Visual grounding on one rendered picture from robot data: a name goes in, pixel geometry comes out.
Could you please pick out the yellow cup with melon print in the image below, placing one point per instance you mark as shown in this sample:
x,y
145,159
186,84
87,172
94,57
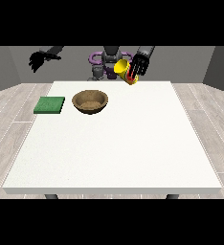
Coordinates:
x,y
123,68

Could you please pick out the brown wooden bowl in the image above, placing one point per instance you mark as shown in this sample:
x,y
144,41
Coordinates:
x,y
90,101

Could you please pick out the green square pad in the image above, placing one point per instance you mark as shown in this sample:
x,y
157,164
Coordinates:
x,y
49,105

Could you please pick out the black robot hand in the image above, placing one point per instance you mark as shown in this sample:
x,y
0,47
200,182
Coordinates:
x,y
139,66
38,60

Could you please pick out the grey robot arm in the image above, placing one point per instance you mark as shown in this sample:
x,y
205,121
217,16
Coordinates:
x,y
53,50
145,51

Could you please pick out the dark table leg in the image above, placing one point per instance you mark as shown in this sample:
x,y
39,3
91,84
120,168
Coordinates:
x,y
172,196
51,196

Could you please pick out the grey robot trunk purple rings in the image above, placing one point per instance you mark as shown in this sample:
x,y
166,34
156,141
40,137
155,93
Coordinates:
x,y
110,59

